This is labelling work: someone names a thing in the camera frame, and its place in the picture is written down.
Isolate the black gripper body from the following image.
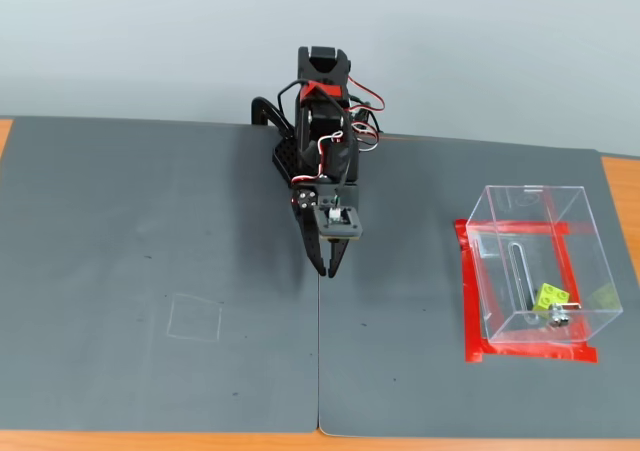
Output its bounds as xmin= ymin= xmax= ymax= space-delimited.
xmin=314 ymin=169 xmax=362 ymax=211

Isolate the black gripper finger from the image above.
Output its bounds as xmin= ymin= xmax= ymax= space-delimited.
xmin=326 ymin=238 xmax=352 ymax=278
xmin=291 ymin=185 xmax=328 ymax=279

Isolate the green lego block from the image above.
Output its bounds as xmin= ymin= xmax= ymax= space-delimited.
xmin=532 ymin=283 xmax=571 ymax=314

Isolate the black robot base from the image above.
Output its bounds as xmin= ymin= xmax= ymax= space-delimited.
xmin=249 ymin=96 xmax=301 ymax=182

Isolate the transparent acrylic box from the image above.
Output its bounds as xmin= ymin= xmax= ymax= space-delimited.
xmin=465 ymin=184 xmax=624 ymax=345

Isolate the grey table mat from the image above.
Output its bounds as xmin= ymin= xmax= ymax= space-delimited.
xmin=317 ymin=133 xmax=640 ymax=438
xmin=0 ymin=115 xmax=321 ymax=433

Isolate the red tape strip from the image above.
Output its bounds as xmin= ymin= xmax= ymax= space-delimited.
xmin=464 ymin=338 xmax=600 ymax=365
xmin=460 ymin=230 xmax=494 ymax=363
xmin=453 ymin=218 xmax=572 ymax=238
xmin=552 ymin=223 xmax=594 ymax=345

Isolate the silver cam lock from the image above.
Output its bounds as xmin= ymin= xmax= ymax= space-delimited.
xmin=544 ymin=301 xmax=582 ymax=330

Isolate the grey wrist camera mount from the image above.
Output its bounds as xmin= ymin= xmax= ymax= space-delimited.
xmin=313 ymin=204 xmax=364 ymax=245

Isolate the red white black servo cable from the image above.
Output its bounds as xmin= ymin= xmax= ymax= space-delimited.
xmin=347 ymin=73 xmax=387 ymax=152
xmin=291 ymin=130 xmax=346 ymax=185

